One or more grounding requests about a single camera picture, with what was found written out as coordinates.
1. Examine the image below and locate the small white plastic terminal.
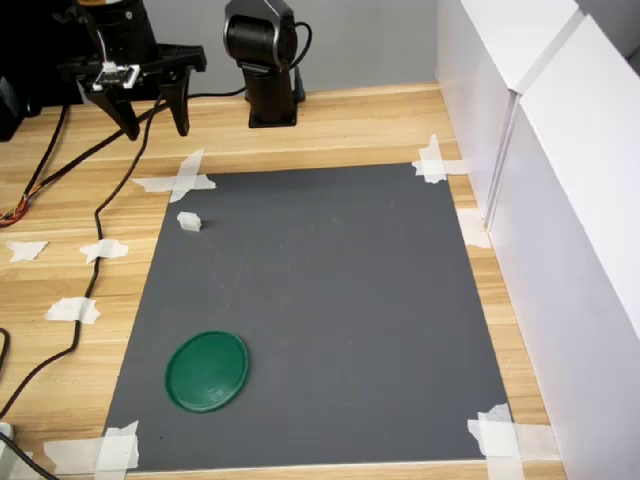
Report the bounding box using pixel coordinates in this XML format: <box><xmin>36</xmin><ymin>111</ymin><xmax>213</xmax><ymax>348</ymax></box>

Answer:
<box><xmin>176</xmin><ymin>210</ymin><xmax>204</xmax><ymax>234</ymax></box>

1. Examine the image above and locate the round green lid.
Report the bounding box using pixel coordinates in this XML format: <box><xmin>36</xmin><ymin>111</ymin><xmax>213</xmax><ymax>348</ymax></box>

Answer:
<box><xmin>164</xmin><ymin>329</ymin><xmax>250</xmax><ymax>415</ymax></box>

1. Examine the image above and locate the white masking tape piece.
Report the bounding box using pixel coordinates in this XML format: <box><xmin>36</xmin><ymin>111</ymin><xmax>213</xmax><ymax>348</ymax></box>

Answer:
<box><xmin>410</xmin><ymin>133</ymin><xmax>474</xmax><ymax>185</ymax></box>
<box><xmin>130</xmin><ymin>147</ymin><xmax>218</xmax><ymax>204</ymax></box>
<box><xmin>466</xmin><ymin>402</ymin><xmax>560</xmax><ymax>480</ymax></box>
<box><xmin>78</xmin><ymin>238</ymin><xmax>130</xmax><ymax>265</ymax></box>
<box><xmin>4</xmin><ymin>240</ymin><xmax>50</xmax><ymax>264</ymax></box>
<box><xmin>43</xmin><ymin>295</ymin><xmax>101</xmax><ymax>325</ymax></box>
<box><xmin>42</xmin><ymin>419</ymin><xmax>141</xmax><ymax>476</ymax></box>
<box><xmin>455</xmin><ymin>208</ymin><xmax>494</xmax><ymax>250</ymax></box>

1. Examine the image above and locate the black box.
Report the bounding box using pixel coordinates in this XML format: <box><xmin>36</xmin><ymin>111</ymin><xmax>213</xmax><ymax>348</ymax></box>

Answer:
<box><xmin>0</xmin><ymin>74</ymin><xmax>29</xmax><ymax>142</ymax></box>

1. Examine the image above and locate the dark grey mat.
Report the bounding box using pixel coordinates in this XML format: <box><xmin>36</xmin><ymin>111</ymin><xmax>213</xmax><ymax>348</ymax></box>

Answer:
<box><xmin>102</xmin><ymin>162</ymin><xmax>516</xmax><ymax>474</ymax></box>

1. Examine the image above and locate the white partition panel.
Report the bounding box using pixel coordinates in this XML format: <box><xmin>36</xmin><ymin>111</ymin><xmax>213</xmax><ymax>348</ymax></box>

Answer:
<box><xmin>433</xmin><ymin>0</ymin><xmax>587</xmax><ymax>232</ymax></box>
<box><xmin>487</xmin><ymin>12</ymin><xmax>640</xmax><ymax>480</ymax></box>

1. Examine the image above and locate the small camera circuit board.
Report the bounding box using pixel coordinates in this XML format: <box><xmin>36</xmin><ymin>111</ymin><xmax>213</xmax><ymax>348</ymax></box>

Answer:
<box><xmin>91</xmin><ymin>62</ymin><xmax>140</xmax><ymax>92</ymax></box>

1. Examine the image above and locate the black base power cable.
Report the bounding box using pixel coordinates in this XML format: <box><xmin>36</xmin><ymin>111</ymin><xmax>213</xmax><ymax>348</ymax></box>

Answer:
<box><xmin>192</xmin><ymin>85</ymin><xmax>249</xmax><ymax>100</ymax></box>

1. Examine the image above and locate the long black camera cable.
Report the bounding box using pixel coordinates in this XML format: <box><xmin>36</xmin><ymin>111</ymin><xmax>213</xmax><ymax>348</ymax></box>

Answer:
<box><xmin>0</xmin><ymin>92</ymin><xmax>169</xmax><ymax>421</ymax></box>

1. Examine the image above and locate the multicoloured wire bundle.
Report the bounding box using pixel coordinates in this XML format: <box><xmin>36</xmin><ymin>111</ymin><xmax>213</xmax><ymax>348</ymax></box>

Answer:
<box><xmin>0</xmin><ymin>102</ymin><xmax>71</xmax><ymax>230</ymax></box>

